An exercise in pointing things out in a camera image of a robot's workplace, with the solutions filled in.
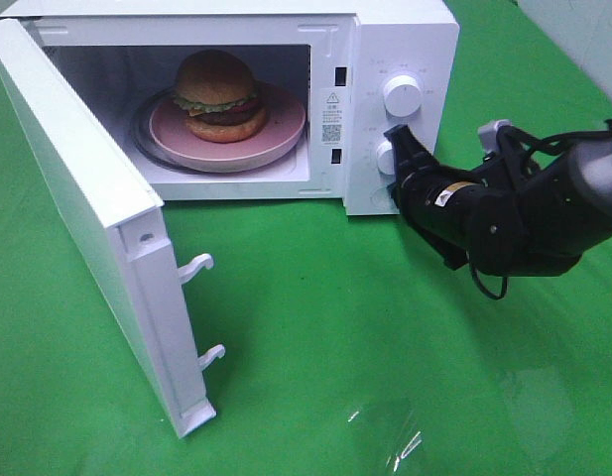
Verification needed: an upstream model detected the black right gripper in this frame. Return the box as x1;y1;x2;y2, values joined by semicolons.
384;125;488;270

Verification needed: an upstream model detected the white microwave knob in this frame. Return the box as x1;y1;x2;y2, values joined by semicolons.
376;141;395;176
383;73;423;117

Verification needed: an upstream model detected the white door release button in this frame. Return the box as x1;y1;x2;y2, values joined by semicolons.
370;185;398;213

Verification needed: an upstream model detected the pink plate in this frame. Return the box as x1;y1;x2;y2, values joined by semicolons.
148;81;306;174

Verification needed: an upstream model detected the toy burger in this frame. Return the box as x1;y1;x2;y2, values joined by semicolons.
174;50;267;144

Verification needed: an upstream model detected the white microwave door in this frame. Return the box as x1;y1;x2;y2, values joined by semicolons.
0;19;225;436

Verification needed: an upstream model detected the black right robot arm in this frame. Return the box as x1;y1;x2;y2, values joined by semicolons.
384;119;612;277

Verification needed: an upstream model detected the white microwave oven body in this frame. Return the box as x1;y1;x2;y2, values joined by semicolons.
0;1;459;225

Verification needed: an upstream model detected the green table mat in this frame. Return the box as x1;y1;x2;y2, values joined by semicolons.
0;0;612;476

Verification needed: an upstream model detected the glass microwave turntable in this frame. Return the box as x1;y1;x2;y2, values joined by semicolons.
129;88;306;176

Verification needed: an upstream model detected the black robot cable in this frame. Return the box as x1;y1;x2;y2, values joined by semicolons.
468;118;612;301

